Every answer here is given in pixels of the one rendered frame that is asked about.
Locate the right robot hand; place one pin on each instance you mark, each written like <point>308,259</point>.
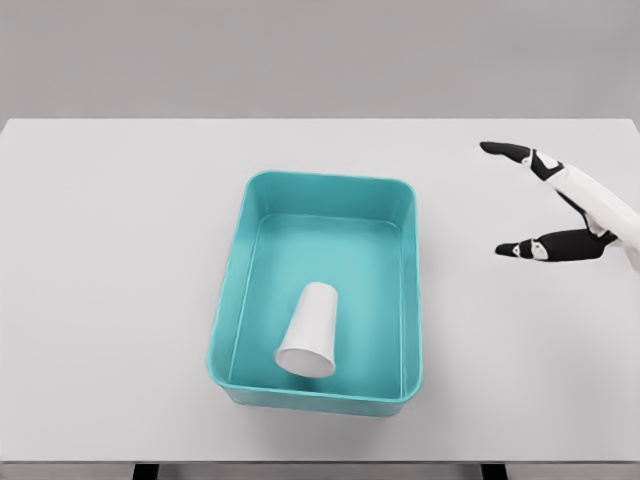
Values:
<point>595,196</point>

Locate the teal plastic basket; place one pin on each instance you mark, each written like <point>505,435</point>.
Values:
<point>280,250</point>

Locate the white paper cup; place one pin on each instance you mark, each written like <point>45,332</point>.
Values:
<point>312,330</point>

